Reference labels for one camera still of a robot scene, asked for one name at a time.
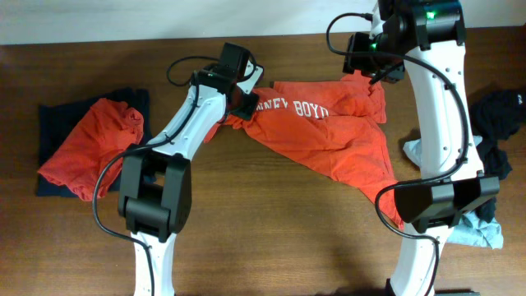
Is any orange t-shirt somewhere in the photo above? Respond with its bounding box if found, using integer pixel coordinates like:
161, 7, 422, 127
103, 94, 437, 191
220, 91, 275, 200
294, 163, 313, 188
204, 70, 404, 230

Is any folded navy garment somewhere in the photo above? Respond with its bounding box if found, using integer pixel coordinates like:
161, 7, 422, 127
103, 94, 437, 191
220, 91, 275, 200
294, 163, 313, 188
37, 88, 152, 198

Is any folded orange shirt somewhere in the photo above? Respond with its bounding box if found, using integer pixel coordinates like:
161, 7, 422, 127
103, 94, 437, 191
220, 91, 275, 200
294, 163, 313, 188
38, 98, 145, 201

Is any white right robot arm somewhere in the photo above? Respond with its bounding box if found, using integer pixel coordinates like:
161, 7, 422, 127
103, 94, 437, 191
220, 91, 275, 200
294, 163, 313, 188
344, 0, 500, 295

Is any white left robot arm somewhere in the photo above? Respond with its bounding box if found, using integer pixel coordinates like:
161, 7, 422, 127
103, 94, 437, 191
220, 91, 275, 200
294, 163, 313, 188
118, 43, 264, 295

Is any light blue crumpled garment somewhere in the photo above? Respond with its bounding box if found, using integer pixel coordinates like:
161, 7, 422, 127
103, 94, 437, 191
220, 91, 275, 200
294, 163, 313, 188
403, 139, 504, 249

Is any black crumpled garment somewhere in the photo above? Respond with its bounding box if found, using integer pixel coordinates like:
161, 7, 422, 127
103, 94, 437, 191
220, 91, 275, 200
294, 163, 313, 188
469, 89, 526, 224

